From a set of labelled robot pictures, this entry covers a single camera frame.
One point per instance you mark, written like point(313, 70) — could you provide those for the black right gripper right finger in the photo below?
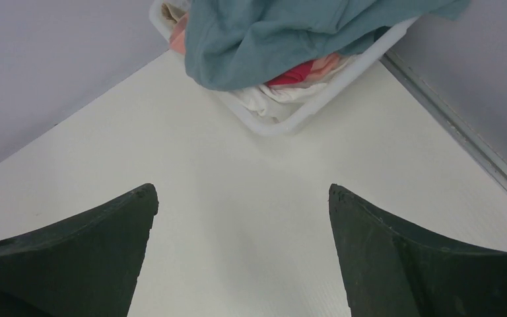
point(393, 267)

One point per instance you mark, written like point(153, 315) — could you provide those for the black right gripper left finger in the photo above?
point(84, 265)

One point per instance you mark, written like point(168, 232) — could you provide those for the pink t-shirt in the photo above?
point(177, 37)

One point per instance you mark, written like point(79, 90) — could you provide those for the blue-grey t-shirt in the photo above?
point(239, 44)

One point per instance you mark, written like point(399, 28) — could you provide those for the white plastic laundry basket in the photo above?
point(165, 14)

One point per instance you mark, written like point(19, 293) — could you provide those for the white t-shirt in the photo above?
point(276, 102)

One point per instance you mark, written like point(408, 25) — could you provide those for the aluminium frame rail right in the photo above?
point(467, 138)

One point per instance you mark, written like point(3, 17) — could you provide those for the red t-shirt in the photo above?
point(295, 75)

